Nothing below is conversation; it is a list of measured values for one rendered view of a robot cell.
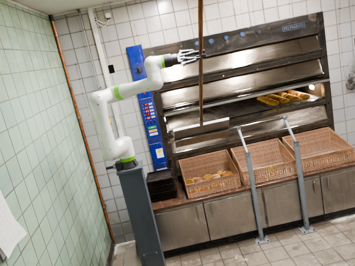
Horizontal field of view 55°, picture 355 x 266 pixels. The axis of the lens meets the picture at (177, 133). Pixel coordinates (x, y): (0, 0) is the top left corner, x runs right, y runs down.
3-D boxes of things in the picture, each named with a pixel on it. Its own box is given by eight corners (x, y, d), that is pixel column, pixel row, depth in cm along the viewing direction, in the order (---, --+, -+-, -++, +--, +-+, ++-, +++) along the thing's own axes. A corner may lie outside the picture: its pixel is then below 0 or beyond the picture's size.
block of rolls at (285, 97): (255, 100, 454) (255, 95, 453) (291, 92, 456) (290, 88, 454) (272, 106, 395) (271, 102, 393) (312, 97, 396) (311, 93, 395)
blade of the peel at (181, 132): (229, 119, 330) (228, 116, 331) (173, 131, 327) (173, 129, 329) (226, 136, 361) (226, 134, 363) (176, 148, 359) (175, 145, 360)
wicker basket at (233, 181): (182, 182, 389) (177, 159, 382) (230, 171, 391) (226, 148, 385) (187, 199, 342) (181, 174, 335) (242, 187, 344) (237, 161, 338)
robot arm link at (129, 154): (114, 163, 273) (108, 141, 269) (127, 156, 286) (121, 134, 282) (127, 163, 266) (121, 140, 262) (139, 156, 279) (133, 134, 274)
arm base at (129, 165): (105, 174, 271) (104, 167, 269) (108, 168, 285) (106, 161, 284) (138, 167, 272) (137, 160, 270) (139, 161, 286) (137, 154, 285)
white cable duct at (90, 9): (139, 215, 395) (86, 7, 341) (143, 214, 395) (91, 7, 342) (139, 215, 393) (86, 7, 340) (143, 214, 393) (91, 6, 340)
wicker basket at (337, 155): (283, 159, 392) (280, 136, 386) (330, 149, 395) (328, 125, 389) (303, 173, 345) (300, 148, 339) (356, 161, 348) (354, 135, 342)
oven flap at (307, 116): (172, 154, 382) (168, 136, 384) (327, 120, 388) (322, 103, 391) (172, 154, 377) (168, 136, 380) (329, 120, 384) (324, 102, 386)
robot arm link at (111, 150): (100, 163, 261) (82, 94, 248) (114, 155, 274) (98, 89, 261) (113, 163, 254) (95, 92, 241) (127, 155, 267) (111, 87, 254)
